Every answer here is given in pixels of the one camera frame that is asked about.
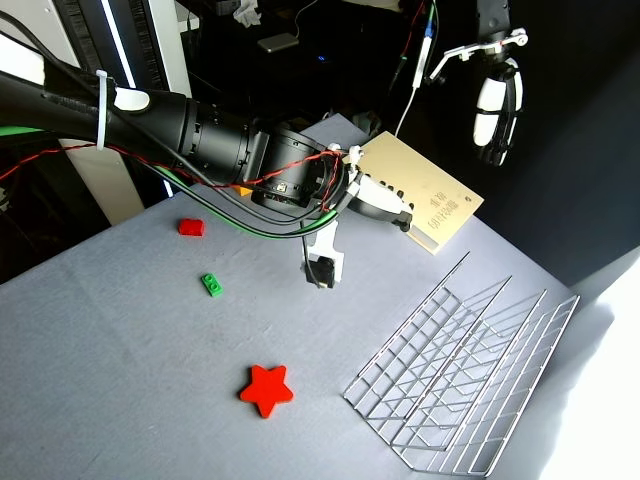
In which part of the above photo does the crumpled white paper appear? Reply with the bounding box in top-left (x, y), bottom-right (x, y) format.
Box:
top-left (233, 0), bottom-right (262, 29)

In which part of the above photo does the green toy brick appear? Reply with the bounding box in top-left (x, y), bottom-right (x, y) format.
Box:
top-left (200, 272), bottom-right (225, 299)

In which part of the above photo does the silver wire rack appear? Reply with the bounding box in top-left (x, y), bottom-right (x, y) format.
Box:
top-left (342, 250), bottom-right (581, 476)

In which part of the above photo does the silver flat device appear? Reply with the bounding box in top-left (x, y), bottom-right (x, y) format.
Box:
top-left (257, 32), bottom-right (300, 54)

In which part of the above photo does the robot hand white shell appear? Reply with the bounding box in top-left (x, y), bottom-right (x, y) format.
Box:
top-left (471, 57), bottom-right (525, 169)
top-left (347, 169), bottom-right (417, 234)

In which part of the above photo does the white column with light strip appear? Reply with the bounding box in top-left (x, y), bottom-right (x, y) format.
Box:
top-left (0, 0), bottom-right (194, 226)

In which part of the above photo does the thin white cable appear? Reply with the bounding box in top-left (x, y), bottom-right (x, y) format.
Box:
top-left (293, 0), bottom-right (321, 39)

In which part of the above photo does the red star block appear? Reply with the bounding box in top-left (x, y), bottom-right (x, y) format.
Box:
top-left (238, 364), bottom-right (296, 420)

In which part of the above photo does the white cable with blue plug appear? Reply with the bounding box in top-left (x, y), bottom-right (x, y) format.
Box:
top-left (394, 22), bottom-right (435, 139)

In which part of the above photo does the beige hardcover book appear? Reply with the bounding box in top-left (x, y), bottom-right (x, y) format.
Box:
top-left (355, 130), bottom-right (485, 256)

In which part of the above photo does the grey table cloth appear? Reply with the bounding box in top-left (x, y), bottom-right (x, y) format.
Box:
top-left (0, 113), bottom-right (616, 480)

